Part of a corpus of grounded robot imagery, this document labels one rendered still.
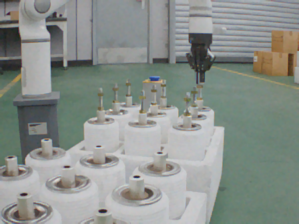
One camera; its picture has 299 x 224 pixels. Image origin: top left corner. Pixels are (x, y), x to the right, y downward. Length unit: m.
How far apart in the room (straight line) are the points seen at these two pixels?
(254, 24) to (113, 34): 2.59
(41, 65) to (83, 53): 4.98
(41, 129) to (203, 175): 0.52
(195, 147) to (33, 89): 0.52
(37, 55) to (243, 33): 5.85
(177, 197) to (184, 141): 0.29
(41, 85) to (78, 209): 0.63
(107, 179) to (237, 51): 6.15
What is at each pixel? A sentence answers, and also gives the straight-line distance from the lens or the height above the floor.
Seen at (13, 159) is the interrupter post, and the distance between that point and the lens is 0.65.
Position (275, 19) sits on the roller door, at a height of 0.85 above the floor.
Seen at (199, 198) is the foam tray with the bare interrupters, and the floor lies 0.18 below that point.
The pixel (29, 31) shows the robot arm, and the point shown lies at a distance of 1.15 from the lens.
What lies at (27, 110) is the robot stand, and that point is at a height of 0.27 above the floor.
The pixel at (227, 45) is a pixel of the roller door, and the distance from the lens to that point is 6.64.
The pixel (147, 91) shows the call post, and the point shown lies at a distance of 1.35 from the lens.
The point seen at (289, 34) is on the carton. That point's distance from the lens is 4.90.
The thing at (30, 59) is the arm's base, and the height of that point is 0.42.
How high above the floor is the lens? 0.48
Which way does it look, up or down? 12 degrees down
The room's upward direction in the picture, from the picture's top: straight up
